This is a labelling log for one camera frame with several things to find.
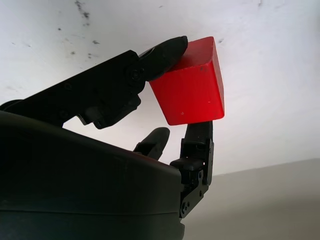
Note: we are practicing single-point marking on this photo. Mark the red wooden block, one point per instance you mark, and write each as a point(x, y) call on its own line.
point(192, 95)

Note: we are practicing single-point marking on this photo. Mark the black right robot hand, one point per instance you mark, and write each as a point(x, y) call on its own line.
point(75, 187)

